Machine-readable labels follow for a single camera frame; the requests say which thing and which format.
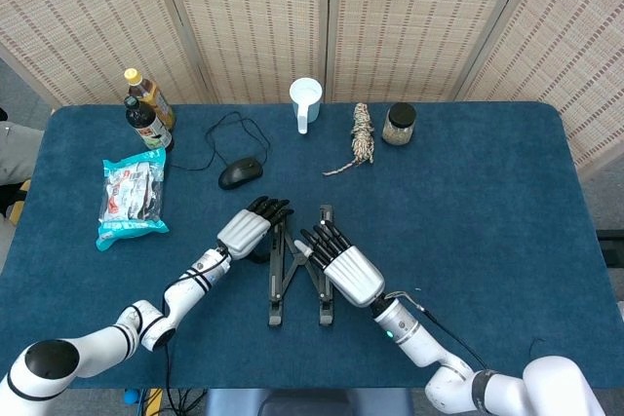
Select blue table mat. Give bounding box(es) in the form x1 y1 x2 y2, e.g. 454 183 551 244
0 101 616 391

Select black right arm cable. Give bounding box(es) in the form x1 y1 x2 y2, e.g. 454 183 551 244
389 290 490 372

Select teal snack bag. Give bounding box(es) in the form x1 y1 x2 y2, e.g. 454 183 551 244
96 146 171 251

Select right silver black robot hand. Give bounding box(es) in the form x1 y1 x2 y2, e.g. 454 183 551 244
293 220 386 309

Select black metal frame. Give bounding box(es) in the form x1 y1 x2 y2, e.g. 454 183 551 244
597 229 624 266

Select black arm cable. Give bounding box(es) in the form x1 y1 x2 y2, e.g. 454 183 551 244
163 259 230 416
389 290 490 372

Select black mouse cable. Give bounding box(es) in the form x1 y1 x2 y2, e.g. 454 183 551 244
165 111 272 172

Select grey robot torso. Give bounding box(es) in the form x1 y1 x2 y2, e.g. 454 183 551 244
204 388 415 416

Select black lid glass jar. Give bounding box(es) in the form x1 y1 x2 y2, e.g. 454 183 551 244
380 102 418 147

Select black cap dark bottle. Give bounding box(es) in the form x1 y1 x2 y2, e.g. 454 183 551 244
123 95 176 152

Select woven folding screen panel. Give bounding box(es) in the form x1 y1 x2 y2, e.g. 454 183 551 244
0 0 218 108
153 0 333 105
329 0 537 103
455 0 624 181

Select black computer mouse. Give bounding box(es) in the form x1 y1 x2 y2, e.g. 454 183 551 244
217 156 265 191

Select black and yellow item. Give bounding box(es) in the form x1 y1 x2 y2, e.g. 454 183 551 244
0 179 31 228

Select white and blue mug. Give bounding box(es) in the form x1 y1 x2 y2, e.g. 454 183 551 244
289 77 325 135

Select person in grey trousers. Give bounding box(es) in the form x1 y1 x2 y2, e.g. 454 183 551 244
0 107 45 184

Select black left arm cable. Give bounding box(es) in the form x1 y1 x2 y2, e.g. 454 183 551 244
163 259 230 416

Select speckled rope bundle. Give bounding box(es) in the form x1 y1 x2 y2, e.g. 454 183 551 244
322 102 376 177

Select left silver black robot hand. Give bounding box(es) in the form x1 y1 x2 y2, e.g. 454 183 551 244
215 195 296 264

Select black floor cables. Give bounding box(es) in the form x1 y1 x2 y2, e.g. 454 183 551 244
163 388 210 416

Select yellow cap tea bottle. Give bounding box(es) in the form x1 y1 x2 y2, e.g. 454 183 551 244
123 67 177 132

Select black folding laptop stand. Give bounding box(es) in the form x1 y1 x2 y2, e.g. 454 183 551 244
266 204 337 328

